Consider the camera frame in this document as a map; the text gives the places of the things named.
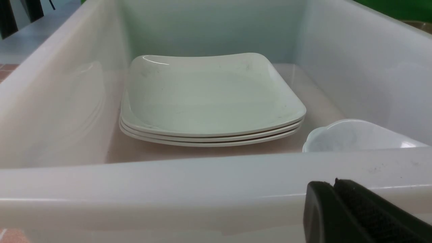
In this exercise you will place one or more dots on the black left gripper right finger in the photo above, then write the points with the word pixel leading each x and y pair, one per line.
pixel 383 221

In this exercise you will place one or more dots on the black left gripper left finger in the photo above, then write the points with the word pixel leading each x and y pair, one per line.
pixel 326 219

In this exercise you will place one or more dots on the top stacked white plate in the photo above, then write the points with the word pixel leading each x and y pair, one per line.
pixel 207 96

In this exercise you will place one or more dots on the stacked white plate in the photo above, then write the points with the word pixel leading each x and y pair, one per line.
pixel 211 144
pixel 256 135
pixel 207 96

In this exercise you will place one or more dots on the middle stacked white plate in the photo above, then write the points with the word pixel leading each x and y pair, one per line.
pixel 256 135

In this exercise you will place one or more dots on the bottom stacked white plate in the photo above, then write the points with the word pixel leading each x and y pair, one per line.
pixel 211 144

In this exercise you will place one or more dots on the white scalloped bowl in bin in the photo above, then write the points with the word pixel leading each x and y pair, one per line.
pixel 355 135

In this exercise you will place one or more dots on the green backdrop cloth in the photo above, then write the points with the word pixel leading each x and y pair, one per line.
pixel 405 10

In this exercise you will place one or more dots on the large white plastic bin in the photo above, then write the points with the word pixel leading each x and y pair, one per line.
pixel 70 175

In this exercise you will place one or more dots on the pink checkered tablecloth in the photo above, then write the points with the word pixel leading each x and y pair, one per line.
pixel 6 70

